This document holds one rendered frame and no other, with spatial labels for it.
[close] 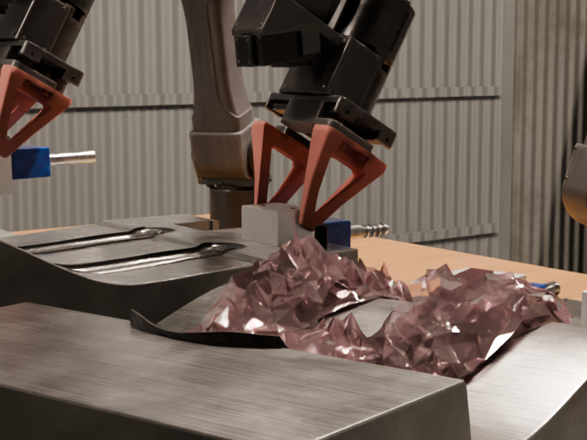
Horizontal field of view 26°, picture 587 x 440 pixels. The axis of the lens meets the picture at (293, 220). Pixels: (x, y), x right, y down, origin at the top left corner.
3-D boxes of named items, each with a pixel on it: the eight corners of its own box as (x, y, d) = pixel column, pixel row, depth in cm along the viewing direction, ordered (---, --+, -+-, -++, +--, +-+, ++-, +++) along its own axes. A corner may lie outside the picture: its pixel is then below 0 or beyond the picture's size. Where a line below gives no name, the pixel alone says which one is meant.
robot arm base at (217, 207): (258, 192, 147) (307, 189, 151) (168, 179, 162) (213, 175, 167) (258, 260, 148) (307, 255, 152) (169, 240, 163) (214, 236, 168)
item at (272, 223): (367, 257, 110) (368, 194, 109) (405, 264, 106) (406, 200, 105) (241, 271, 102) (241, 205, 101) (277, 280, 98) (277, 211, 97)
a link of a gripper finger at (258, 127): (264, 207, 98) (313, 99, 99) (215, 198, 104) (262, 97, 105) (325, 244, 102) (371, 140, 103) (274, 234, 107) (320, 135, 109)
